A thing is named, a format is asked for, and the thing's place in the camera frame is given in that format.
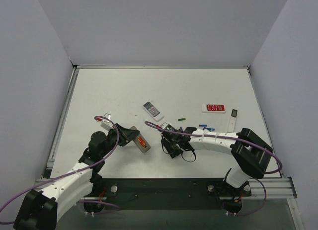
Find red white remote control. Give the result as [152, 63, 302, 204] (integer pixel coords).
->
[202, 104, 226, 113]

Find slim white remote control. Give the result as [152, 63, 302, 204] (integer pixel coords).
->
[227, 109, 238, 133]

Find grey white remote control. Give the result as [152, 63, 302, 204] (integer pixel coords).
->
[143, 102, 164, 122]

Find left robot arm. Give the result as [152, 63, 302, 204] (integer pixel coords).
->
[13, 124, 140, 230]

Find red orange battery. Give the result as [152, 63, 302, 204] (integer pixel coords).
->
[138, 137, 147, 147]

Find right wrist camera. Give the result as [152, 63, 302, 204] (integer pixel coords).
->
[160, 122, 174, 131]

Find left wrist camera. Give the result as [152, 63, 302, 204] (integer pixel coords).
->
[100, 113, 112, 131]

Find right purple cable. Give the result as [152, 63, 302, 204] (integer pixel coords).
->
[145, 121, 283, 175]

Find beige remote control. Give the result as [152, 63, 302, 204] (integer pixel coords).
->
[133, 132, 151, 154]

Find aluminium frame rail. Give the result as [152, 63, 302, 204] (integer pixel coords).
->
[29, 176, 298, 200]

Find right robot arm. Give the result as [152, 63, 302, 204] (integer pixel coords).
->
[159, 123, 273, 189]

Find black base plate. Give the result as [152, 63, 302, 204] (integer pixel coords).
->
[83, 178, 251, 214]

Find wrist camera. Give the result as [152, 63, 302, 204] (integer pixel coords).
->
[100, 113, 112, 131]
[160, 122, 174, 131]

